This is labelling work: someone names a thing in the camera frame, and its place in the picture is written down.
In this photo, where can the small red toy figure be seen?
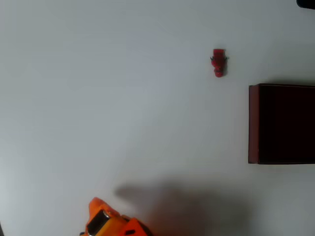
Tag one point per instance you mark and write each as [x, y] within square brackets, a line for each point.
[218, 62]

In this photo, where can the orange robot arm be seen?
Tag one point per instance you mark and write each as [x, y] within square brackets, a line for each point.
[112, 222]

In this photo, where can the dark red open box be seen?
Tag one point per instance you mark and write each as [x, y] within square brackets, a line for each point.
[285, 125]

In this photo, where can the black object at corner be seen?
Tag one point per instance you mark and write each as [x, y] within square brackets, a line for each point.
[307, 3]

